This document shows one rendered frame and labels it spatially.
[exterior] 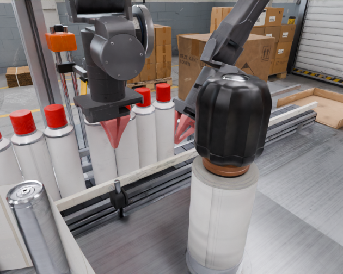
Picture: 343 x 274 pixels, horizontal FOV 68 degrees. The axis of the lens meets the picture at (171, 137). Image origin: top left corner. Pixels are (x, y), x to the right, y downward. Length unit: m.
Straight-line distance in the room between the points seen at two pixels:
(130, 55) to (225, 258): 0.30
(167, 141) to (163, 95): 0.11
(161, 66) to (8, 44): 3.05
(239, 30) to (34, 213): 0.54
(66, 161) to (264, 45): 0.85
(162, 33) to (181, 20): 2.80
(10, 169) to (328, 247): 0.55
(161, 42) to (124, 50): 3.72
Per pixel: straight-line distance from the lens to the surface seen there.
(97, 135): 0.52
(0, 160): 0.49
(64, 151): 0.50
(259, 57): 1.10
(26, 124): 0.48
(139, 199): 0.61
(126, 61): 0.33
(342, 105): 1.37
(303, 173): 0.79
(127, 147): 0.54
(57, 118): 0.48
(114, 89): 0.41
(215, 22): 4.55
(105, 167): 0.56
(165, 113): 0.57
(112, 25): 0.33
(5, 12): 5.83
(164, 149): 0.61
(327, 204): 0.71
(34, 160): 0.50
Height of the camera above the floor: 1.25
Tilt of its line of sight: 29 degrees down
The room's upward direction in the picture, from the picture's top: straight up
